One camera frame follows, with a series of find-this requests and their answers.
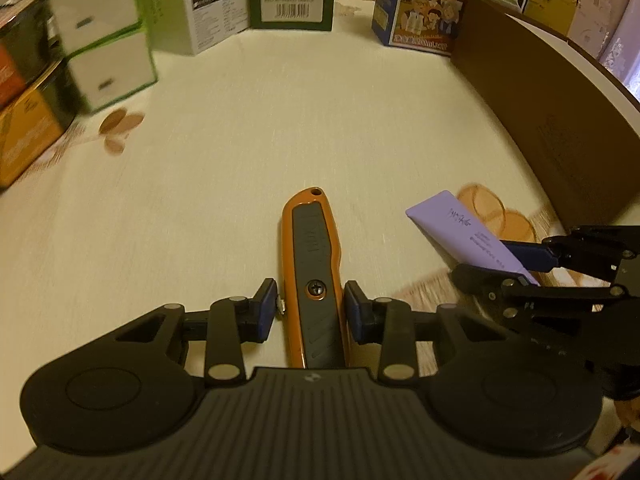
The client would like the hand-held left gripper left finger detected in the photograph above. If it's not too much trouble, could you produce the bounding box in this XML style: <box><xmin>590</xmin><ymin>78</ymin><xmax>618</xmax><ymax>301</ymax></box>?
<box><xmin>100</xmin><ymin>279</ymin><xmax>278</xmax><ymax>387</ymax></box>

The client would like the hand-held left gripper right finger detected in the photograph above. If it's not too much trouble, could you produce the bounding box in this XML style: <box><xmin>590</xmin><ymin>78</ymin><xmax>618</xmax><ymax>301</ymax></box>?
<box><xmin>344</xmin><ymin>281</ymin><xmax>516</xmax><ymax>387</ymax></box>

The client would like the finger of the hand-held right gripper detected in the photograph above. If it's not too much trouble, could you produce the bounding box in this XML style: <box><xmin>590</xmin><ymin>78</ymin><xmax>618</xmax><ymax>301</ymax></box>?
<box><xmin>500</xmin><ymin>225</ymin><xmax>640</xmax><ymax>281</ymax></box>
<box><xmin>450</xmin><ymin>262</ymin><xmax>640</xmax><ymax>322</ymax></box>

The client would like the lavender squeeze tube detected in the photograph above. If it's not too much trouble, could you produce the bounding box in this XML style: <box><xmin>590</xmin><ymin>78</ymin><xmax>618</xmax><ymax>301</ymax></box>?
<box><xmin>405</xmin><ymin>190</ymin><xmax>542</xmax><ymax>287</ymax></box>

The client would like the orange utility knife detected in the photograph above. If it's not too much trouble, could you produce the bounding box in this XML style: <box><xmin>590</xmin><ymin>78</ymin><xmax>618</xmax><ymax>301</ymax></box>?
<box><xmin>279</xmin><ymin>186</ymin><xmax>349</xmax><ymax>370</ymax></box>

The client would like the brown cardboard box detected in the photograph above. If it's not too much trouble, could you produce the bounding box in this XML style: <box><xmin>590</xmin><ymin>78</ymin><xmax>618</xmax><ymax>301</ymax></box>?
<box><xmin>450</xmin><ymin>0</ymin><xmax>640</xmax><ymax>241</ymax></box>

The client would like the red white printed cloth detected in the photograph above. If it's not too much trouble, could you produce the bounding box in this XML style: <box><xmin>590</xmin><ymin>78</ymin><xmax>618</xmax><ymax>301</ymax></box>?
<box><xmin>575</xmin><ymin>442</ymin><xmax>640</xmax><ymax>480</ymax></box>

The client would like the patterned curtain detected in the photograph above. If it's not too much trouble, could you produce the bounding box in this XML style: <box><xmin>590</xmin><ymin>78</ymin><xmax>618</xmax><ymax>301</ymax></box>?
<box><xmin>597</xmin><ymin>0</ymin><xmax>640</xmax><ymax>92</ymax></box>

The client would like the pale cardboard shipping box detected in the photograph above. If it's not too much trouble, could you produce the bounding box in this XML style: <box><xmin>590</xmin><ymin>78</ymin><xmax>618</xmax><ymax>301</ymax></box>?
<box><xmin>567</xmin><ymin>0</ymin><xmax>627</xmax><ymax>59</ymax></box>

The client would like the blue milk carton box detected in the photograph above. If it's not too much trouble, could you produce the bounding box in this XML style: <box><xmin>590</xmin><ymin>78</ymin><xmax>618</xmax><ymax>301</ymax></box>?
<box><xmin>372</xmin><ymin>0</ymin><xmax>542</xmax><ymax>57</ymax></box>

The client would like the green wrapped tissue pack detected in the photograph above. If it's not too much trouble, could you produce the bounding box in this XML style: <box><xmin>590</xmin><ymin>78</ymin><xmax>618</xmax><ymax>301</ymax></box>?
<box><xmin>65</xmin><ymin>27</ymin><xmax>160</xmax><ymax>114</ymax></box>
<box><xmin>39</xmin><ymin>0</ymin><xmax>147</xmax><ymax>57</ymax></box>

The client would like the orange instant meal bowl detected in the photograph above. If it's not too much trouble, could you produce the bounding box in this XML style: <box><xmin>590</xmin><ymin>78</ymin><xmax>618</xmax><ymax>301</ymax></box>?
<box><xmin>0</xmin><ymin>57</ymin><xmax>82</xmax><ymax>193</ymax></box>

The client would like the light green product box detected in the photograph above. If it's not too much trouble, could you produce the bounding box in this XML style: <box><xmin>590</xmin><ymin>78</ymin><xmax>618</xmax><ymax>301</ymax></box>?
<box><xmin>134</xmin><ymin>0</ymin><xmax>251</xmax><ymax>57</ymax></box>

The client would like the red instant meal bowl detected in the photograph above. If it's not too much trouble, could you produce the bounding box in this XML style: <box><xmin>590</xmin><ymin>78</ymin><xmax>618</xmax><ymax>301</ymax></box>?
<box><xmin>0</xmin><ymin>0</ymin><xmax>67</xmax><ymax>111</ymax></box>

